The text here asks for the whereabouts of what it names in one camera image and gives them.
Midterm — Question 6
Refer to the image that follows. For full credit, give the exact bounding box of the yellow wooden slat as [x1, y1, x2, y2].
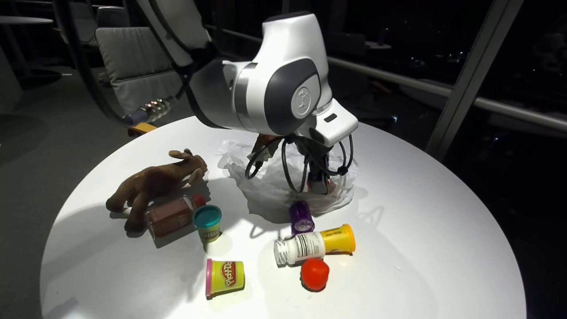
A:
[126, 121, 159, 137]

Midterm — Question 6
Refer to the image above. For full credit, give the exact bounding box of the purple dough tub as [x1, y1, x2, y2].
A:
[287, 199, 317, 236]

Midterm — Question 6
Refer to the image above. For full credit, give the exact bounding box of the dark background chair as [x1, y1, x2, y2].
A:
[58, 0, 99, 47]

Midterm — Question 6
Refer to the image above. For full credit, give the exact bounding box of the small yellow dough tub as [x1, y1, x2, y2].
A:
[317, 222, 358, 258]

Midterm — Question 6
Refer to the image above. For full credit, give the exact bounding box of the brown plush moose toy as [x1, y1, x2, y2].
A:
[104, 148, 209, 235]

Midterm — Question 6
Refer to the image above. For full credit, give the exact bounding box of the grey slanted metal post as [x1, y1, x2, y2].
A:
[423, 0, 524, 160]

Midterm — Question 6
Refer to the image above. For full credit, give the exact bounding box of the dark background table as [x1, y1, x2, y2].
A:
[0, 15, 55, 27]

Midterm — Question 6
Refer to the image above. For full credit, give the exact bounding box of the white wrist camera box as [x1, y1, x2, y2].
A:
[308, 98, 361, 148]

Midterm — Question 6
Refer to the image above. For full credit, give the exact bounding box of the teal lid dough tub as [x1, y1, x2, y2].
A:
[191, 205, 225, 245]

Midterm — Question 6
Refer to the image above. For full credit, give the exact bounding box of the grey upholstered chair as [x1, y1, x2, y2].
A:
[94, 26, 191, 119]

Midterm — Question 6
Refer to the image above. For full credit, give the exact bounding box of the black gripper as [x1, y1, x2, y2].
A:
[298, 137, 337, 196]

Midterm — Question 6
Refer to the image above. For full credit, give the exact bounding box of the grey metal railing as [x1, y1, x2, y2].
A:
[326, 56, 567, 134]

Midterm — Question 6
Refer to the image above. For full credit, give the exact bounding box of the clear plastic bag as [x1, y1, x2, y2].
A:
[216, 150, 358, 226]

